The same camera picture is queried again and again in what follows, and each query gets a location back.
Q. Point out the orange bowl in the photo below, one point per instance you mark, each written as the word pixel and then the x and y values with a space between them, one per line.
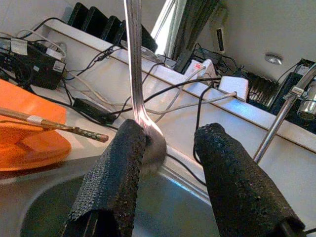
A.
pixel 24 98

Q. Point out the white charger block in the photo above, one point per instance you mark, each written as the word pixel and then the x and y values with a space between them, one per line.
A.
pixel 233 87

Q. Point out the black labelled charger box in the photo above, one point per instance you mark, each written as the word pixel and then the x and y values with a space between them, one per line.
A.
pixel 42 66

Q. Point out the brown chopstick with white band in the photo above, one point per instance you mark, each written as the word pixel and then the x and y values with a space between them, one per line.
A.
pixel 74 129

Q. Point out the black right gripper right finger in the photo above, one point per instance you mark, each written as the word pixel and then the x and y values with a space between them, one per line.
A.
pixel 237 187

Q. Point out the white box with red mark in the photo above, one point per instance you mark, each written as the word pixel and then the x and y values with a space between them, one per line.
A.
pixel 200 69

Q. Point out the thin brown chopstick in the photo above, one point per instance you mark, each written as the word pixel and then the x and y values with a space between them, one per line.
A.
pixel 37 124

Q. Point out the stainless steel sink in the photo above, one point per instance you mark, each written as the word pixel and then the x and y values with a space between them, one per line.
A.
pixel 172 209

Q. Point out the orange plate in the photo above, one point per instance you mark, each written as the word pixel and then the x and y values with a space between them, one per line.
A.
pixel 37 166

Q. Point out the black flat battery pack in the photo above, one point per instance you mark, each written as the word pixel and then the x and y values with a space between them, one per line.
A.
pixel 112 29
pixel 97 21
pixel 77 14
pixel 148 39

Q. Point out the round silver ceiling lamp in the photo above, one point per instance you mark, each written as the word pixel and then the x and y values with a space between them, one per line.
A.
pixel 273 59

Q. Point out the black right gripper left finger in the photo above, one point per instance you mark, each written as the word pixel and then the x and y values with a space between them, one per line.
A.
pixel 111 177

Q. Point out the dark curtain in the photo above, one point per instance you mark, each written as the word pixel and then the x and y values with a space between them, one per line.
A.
pixel 195 24

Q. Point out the silver metal spoon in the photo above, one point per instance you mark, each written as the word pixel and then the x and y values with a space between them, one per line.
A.
pixel 135 61

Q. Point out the black power adapter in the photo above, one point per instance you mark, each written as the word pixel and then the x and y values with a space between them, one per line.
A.
pixel 93 111

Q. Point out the chrome faucet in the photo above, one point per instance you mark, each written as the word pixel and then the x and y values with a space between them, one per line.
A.
pixel 279 116

